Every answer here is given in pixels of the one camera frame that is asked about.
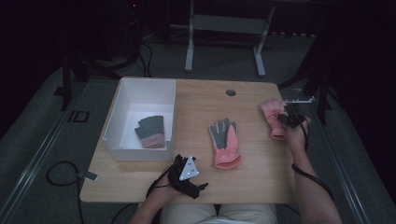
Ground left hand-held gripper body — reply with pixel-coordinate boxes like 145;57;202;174
167;153;202;200

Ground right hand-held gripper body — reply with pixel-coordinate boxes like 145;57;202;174
281;96;316;130

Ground pink ski glove printed back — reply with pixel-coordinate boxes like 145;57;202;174
260;99;289;142

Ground grey knit glove pink cuff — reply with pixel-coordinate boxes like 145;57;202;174
134;115;166;149

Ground pink ski glove grey palm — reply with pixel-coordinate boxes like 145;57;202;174
208;118;243;171

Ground white storage box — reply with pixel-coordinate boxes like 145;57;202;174
102;77;177;162

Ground person's right hand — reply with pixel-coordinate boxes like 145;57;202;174
284;115;312;158

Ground person's left hand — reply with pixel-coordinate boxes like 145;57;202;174
148;164;183;204

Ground person's beige trousers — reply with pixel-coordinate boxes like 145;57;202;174
160;203;278;224

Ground black metal stand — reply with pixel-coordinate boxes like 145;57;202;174
277;36;333;126
53;0;144;112

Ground left hand-held gripper black cable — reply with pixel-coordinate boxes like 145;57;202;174
145;164;176;224

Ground hand-held gripper black cable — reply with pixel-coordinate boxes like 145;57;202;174
290;119;334;202
145;164;176;224

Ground right hand-held gripper black cable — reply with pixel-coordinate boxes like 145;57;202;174
290;119;334;202

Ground metal floor rail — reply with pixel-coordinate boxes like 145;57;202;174
306;90;372;224
0;81;87;224

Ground white metal desk frame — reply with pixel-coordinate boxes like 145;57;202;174
184;0;277;78

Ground black background cables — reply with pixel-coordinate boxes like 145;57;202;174
136;40;154;78

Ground black floor cable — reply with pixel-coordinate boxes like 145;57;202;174
45;161;86;224

